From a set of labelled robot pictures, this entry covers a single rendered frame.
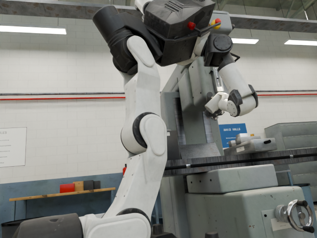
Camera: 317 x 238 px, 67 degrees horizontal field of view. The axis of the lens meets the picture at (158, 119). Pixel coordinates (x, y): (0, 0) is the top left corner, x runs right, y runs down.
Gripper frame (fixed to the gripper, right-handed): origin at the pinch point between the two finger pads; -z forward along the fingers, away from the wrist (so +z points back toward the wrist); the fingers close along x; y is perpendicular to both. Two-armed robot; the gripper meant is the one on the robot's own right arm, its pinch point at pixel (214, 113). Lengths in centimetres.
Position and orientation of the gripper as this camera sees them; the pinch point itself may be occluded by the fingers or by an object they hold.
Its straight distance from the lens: 163.5
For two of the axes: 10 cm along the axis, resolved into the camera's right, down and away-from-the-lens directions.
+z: -1.7, -2.7, -9.5
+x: -9.8, 1.5, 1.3
